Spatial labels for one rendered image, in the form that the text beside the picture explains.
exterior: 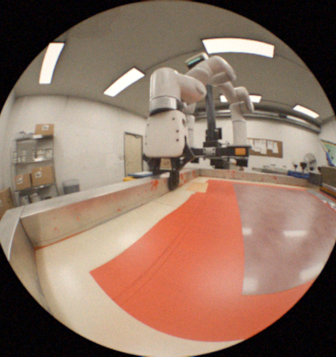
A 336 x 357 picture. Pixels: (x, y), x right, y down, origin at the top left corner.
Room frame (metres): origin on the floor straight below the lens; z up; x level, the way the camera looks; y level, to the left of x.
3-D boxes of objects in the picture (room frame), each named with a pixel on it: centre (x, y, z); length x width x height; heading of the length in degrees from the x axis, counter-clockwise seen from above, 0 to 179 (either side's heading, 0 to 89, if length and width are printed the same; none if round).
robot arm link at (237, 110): (0.59, -0.49, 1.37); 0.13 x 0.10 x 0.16; 36
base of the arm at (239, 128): (0.61, -0.49, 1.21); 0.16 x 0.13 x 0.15; 132
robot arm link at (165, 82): (0.25, -0.03, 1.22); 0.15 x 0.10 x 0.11; 126
